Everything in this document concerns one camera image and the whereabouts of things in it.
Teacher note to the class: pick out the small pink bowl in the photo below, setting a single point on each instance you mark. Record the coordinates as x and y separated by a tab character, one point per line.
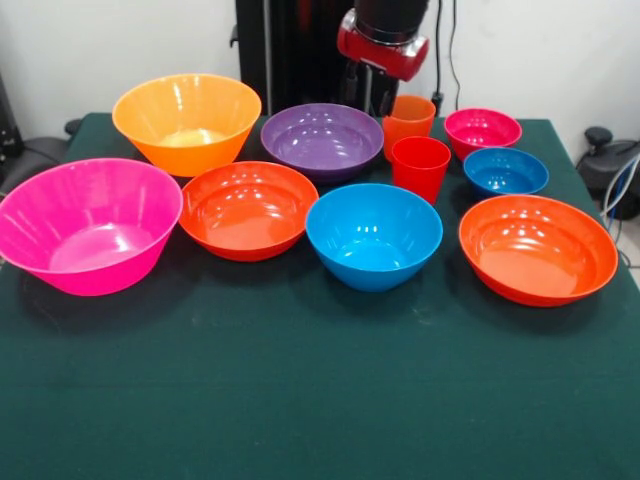
480	130

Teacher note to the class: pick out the large orange bowl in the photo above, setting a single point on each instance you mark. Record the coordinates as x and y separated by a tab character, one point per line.
150	115

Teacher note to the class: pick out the orange cup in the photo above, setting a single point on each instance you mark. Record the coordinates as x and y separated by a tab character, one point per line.
410	125

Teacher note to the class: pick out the light blue bowl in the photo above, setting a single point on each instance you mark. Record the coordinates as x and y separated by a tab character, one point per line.
370	250

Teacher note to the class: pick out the red-orange bowl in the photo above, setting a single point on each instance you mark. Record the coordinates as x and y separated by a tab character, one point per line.
535	260
245	220

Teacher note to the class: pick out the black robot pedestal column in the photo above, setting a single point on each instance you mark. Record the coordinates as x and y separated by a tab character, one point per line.
300	60

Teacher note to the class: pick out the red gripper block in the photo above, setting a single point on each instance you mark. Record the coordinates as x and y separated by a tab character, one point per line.
380	57

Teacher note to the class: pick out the dark green table cloth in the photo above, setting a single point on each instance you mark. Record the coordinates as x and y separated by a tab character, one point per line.
320	390

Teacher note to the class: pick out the small dark blue bowl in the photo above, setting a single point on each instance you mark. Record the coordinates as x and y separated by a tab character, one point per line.
505	175

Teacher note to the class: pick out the purple bowl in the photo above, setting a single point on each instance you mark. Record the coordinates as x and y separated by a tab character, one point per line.
320	145

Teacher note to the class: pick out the large pink bowl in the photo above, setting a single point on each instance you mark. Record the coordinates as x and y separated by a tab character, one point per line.
90	240

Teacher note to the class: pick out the red cup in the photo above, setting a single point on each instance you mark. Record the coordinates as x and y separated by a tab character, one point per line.
420	175

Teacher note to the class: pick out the black office chair base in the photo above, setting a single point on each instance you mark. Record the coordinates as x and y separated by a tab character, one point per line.
35	155
600	165

